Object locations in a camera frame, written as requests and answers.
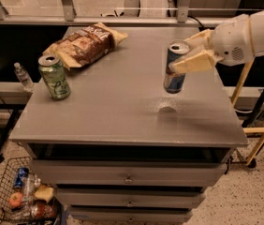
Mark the black wire basket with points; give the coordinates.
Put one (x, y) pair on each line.
(22, 214)

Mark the brown chip bag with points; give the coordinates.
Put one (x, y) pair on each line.
(85, 46)

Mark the green soda can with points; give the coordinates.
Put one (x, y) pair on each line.
(53, 75)

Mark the grey drawer cabinet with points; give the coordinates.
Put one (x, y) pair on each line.
(120, 148)

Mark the blue silver redbull can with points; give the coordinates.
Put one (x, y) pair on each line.
(173, 82)

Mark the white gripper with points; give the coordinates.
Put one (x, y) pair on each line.
(231, 41)

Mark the black side desk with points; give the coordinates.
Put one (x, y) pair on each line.
(13, 99)

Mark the yellow sponge in basket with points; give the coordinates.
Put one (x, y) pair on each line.
(44, 193)

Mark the clear bottle in basket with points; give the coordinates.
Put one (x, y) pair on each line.
(30, 184)

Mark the blue can in basket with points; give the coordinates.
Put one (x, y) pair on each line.
(21, 173)

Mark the clear plastic water bottle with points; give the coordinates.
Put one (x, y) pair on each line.
(24, 77)

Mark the red can in basket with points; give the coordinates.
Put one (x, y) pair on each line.
(42, 210)

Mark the orange fruit in basket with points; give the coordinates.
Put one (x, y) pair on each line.
(15, 200)

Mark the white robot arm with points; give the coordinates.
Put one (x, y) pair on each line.
(257, 35)

